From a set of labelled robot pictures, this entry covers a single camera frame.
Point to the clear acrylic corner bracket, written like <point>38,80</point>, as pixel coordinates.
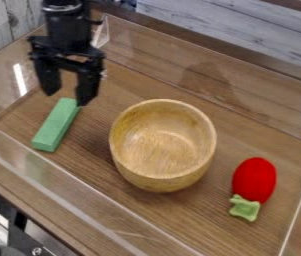
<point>101,33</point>

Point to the brown wooden bowl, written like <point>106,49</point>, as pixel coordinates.
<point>163,142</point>

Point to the green rectangular block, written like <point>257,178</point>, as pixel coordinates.
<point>56,125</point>

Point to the red felt strawberry toy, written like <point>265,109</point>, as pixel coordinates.
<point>253,185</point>

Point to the clear acrylic tray wall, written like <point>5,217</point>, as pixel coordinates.
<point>94,225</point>

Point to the black table leg bracket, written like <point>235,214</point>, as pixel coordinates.
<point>21,240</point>

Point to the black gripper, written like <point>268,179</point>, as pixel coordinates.
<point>65,49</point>

